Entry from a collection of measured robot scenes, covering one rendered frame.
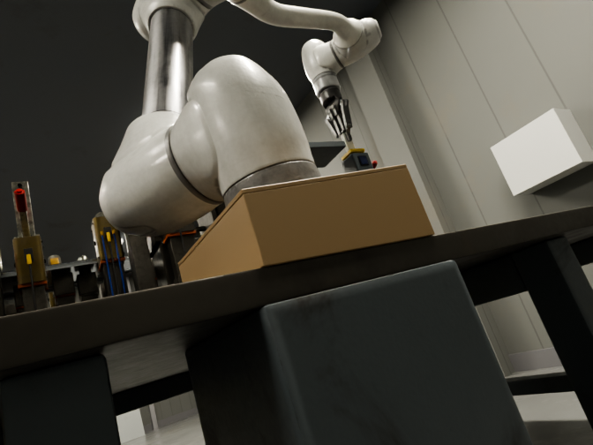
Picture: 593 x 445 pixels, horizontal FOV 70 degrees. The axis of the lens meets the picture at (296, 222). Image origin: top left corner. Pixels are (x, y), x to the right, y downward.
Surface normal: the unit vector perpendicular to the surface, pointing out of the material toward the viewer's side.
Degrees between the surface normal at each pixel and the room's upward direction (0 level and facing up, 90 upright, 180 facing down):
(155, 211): 140
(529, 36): 90
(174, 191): 133
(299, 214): 90
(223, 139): 98
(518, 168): 90
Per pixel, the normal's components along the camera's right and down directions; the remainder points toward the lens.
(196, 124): -0.53, -0.11
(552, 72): -0.83, 0.11
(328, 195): 0.48, -0.39
